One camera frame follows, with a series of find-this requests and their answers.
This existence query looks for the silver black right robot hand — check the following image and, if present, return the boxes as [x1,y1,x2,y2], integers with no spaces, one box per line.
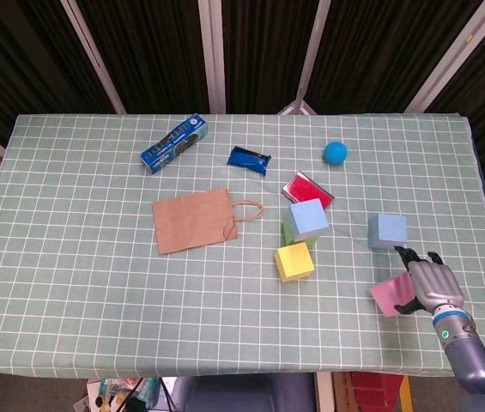
[393,245,465,318]

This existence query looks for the pink foam cube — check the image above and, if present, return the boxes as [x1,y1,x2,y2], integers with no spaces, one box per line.
[370,273,418,318]

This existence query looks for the light blue foam cube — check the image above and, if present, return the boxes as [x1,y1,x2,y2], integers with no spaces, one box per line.
[367,213,409,252]
[288,197,330,242]

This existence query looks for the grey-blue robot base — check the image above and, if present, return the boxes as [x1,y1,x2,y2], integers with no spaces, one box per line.
[172,372,317,412]

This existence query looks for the yellow strip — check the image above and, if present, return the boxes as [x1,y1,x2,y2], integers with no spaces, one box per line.
[397,374,414,412]

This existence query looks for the red box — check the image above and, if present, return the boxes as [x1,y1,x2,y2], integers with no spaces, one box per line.
[350,371,405,408]

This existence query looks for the brown cardboard box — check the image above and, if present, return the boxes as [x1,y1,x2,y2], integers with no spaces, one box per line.
[331,371,355,412]

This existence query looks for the yellow foam cube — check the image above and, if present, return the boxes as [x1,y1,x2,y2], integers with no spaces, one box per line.
[273,240,315,283]

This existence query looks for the white table leg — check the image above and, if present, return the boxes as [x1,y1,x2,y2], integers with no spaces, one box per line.
[313,371,336,412]

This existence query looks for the green foam cube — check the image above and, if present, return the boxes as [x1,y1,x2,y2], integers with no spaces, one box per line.
[282,218,320,249]

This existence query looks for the red rectangular tin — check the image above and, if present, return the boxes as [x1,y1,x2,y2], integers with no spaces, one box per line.
[282,170,336,210]

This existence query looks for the blue ball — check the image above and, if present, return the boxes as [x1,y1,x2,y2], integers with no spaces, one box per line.
[322,140,349,167]

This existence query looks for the blue snack packet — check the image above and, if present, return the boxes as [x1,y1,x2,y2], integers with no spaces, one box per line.
[226,145,273,177]

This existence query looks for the brown paper bag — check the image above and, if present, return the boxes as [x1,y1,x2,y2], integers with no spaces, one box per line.
[151,187,265,256]

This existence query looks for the blue cookie box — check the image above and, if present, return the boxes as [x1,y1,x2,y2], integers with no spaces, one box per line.
[139,112,209,175]

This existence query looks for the green checked tablecloth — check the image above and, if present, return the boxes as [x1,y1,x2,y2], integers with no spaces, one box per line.
[0,112,485,381]

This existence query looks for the colourful printed package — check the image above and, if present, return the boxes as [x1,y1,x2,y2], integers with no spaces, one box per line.
[95,377,160,412]

